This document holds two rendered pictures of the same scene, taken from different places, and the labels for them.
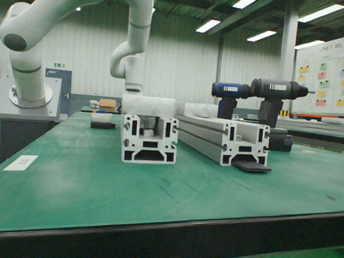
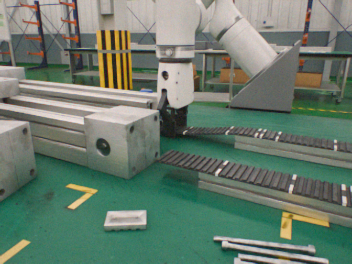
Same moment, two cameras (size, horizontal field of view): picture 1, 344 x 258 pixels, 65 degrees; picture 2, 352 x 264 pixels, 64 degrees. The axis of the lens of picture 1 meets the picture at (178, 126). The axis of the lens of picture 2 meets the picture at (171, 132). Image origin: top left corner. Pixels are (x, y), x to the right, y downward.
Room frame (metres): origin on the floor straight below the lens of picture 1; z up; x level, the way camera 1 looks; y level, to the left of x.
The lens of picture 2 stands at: (1.74, -0.26, 1.00)
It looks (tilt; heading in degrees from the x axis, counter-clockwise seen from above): 18 degrees down; 131
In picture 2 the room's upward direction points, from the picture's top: straight up
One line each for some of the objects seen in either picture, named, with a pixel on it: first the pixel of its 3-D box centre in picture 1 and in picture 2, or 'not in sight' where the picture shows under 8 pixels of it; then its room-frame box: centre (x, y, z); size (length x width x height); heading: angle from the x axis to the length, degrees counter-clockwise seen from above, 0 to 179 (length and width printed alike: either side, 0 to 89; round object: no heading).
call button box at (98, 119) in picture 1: (103, 120); not in sight; (1.13, 0.32, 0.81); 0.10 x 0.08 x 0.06; 102
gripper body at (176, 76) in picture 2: (132, 100); (175, 80); (1.32, 0.23, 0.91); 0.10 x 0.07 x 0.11; 103
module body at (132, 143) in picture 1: (137, 124); (47, 98); (0.89, 0.14, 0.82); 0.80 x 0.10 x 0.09; 12
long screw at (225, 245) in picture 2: not in sight; (272, 253); (1.66, 0.00, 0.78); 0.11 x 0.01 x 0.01; 29
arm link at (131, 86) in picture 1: (133, 87); (174, 52); (1.32, 0.23, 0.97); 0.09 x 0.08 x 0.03; 103
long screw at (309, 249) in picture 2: not in sight; (262, 244); (1.65, 0.00, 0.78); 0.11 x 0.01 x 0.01; 30
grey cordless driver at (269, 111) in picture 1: (281, 115); not in sight; (0.86, -0.32, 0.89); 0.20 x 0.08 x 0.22; 91
